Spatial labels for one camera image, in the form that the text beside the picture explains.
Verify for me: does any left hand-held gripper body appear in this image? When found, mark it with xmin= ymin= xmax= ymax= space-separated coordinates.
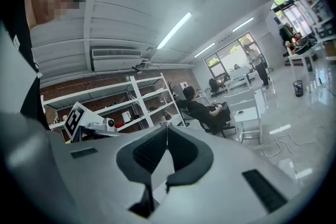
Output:
xmin=64 ymin=101 xmax=120 ymax=143

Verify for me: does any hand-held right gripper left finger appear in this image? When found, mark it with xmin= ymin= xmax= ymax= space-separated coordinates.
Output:
xmin=1 ymin=112 xmax=169 ymax=224

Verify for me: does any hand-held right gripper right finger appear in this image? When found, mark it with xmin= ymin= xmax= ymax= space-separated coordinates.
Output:
xmin=153 ymin=125 xmax=303 ymax=224

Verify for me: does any wide white metal shelving unit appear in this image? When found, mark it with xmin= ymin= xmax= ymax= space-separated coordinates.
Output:
xmin=40 ymin=74 xmax=154 ymax=137

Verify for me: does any black office chair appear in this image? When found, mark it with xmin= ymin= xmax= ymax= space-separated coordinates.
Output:
xmin=176 ymin=98 xmax=236 ymax=139

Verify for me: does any white air conditioner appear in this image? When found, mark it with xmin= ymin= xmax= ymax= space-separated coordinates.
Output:
xmin=90 ymin=48 xmax=144 ymax=73

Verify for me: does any narrow white metal shelving unit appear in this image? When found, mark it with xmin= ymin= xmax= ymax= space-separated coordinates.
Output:
xmin=131 ymin=72 xmax=187 ymax=128

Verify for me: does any person's face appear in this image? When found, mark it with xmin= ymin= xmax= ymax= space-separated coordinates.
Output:
xmin=23 ymin=0 xmax=88 ymax=31

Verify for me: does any black mesh bin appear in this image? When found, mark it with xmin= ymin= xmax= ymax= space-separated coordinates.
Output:
xmin=293 ymin=80 xmax=303 ymax=98

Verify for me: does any long ceiling light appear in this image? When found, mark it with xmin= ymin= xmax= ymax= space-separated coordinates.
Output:
xmin=194 ymin=42 xmax=216 ymax=58
xmin=232 ymin=17 xmax=255 ymax=33
xmin=156 ymin=12 xmax=193 ymax=50

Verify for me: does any large window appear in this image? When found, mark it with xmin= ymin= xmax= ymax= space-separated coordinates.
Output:
xmin=204 ymin=31 xmax=262 ymax=79

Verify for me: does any white storage rack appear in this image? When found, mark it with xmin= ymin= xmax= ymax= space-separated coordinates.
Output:
xmin=287 ymin=0 xmax=336 ymax=73

